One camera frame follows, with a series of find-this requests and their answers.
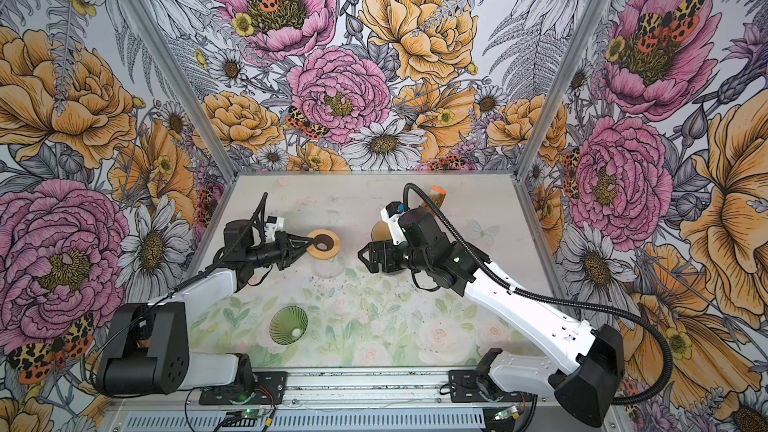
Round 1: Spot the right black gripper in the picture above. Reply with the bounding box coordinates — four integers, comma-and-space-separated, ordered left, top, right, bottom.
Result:
357, 239, 431, 274

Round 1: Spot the brown coffee filter stack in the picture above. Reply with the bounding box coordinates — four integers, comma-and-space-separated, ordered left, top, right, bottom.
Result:
420, 186, 447, 213

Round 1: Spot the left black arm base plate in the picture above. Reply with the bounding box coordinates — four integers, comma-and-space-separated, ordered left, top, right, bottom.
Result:
198, 371, 288, 406

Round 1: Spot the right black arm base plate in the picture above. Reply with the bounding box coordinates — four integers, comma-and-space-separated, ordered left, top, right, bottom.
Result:
448, 369, 498, 403

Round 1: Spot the aluminium rail frame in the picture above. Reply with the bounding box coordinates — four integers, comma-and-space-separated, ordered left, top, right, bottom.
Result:
107, 365, 619, 412

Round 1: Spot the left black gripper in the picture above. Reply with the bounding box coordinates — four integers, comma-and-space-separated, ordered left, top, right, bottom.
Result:
247, 230, 315, 270

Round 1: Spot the clear glass flask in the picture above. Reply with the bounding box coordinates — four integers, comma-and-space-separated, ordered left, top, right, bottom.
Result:
310, 256, 347, 279

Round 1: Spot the single brown coffee filter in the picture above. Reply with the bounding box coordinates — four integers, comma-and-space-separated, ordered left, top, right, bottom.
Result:
371, 221, 392, 242

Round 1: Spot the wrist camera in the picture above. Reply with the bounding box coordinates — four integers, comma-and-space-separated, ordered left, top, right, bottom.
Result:
263, 216, 285, 243
380, 201, 407, 245

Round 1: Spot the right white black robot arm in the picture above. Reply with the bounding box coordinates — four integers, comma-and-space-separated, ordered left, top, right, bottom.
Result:
358, 202, 624, 427

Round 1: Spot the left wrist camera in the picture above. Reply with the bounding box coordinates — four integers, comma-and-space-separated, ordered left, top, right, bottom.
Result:
263, 216, 285, 243

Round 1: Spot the white vented cable duct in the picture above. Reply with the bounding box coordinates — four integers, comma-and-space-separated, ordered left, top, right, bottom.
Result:
115, 408, 486, 431

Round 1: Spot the right black corrugated cable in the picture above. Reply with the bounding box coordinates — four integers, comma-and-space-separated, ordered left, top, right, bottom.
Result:
401, 182, 674, 406

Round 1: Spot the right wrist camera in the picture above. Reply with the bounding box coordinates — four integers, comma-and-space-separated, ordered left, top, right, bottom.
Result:
380, 201, 407, 245

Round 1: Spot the left black corrugated cable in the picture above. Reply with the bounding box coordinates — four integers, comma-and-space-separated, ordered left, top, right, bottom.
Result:
89, 191, 270, 385

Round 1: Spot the green glass dripper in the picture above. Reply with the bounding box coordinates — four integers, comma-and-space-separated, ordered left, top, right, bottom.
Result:
269, 305, 309, 346

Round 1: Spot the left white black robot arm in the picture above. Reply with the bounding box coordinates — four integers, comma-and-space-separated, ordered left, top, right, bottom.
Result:
91, 218, 314, 400

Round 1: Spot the black corrugated cable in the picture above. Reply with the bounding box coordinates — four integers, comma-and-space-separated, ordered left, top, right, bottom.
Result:
401, 182, 674, 406
89, 191, 270, 385

